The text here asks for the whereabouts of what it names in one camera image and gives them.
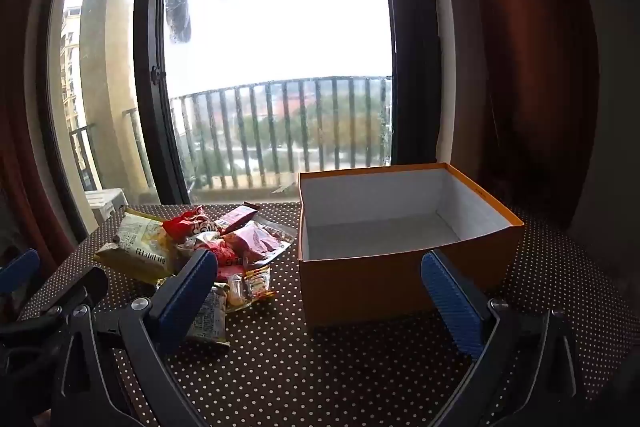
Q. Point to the reddish brown curtain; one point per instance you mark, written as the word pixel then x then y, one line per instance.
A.
pixel 20 182
pixel 525 57

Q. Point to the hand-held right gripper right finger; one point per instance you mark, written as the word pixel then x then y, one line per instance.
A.
pixel 450 302

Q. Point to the orange cardboard box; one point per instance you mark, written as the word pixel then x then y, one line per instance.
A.
pixel 375 287

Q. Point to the brown polka dot tablecloth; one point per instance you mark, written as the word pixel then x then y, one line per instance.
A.
pixel 325 382

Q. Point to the black window latch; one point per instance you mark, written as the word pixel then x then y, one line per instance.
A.
pixel 156 74

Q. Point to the white outdoor air conditioner unit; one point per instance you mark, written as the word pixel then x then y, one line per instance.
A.
pixel 105 202

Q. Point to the large yellow snack packet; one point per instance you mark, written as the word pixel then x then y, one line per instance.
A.
pixel 132 247

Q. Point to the grey balcony debris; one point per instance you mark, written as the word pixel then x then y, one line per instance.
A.
pixel 282 189

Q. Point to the black window frame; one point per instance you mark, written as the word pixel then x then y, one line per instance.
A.
pixel 150 132

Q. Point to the small clear snack packet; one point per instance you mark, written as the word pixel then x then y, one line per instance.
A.
pixel 235 292

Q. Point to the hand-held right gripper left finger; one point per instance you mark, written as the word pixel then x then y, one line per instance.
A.
pixel 190 287

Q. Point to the yellow apartment building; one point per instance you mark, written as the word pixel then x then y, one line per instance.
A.
pixel 70 67

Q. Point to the pale printed snack packet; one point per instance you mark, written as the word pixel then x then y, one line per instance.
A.
pixel 210 322

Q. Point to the clear bag of white balls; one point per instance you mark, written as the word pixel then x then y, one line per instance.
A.
pixel 200 241

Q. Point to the clear pink snack packet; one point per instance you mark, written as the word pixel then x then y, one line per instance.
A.
pixel 260 242

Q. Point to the red packet with round pictures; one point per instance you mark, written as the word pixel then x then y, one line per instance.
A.
pixel 227 254

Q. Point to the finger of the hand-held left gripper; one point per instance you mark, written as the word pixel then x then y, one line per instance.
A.
pixel 82 284
pixel 20 269

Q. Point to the red white printed snack packet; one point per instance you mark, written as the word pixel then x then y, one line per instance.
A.
pixel 182 224

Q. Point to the balcony railing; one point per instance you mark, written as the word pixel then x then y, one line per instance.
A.
pixel 280 82

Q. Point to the red stick snack packet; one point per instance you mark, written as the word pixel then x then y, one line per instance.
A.
pixel 237 216

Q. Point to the small orange snack packet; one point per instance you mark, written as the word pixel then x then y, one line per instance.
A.
pixel 257 284

